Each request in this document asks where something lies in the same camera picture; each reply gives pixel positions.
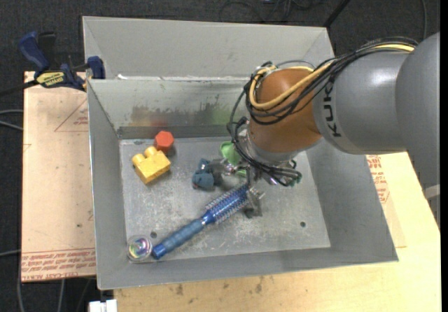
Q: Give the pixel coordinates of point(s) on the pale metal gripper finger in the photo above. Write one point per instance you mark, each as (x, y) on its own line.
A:
(256, 204)
(224, 167)

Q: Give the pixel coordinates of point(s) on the light green plastic object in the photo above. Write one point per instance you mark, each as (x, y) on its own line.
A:
(228, 150)

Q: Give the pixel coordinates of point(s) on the dark blue soft toy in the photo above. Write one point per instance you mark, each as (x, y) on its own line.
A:
(203, 179)

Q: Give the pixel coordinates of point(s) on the grey metal bin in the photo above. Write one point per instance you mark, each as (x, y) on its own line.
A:
(217, 219)

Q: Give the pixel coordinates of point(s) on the blue round hairbrush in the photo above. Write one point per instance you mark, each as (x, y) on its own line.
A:
(196, 226)

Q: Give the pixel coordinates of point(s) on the red hexagonal block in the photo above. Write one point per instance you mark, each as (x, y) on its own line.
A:
(164, 141)

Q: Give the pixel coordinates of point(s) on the yellow toy brick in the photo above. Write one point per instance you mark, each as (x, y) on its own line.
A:
(152, 165)

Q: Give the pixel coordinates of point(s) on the clear iridescent ball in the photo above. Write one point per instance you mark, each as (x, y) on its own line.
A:
(139, 248)

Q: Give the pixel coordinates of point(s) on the brown cardboard board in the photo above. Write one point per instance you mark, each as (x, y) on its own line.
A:
(56, 181)

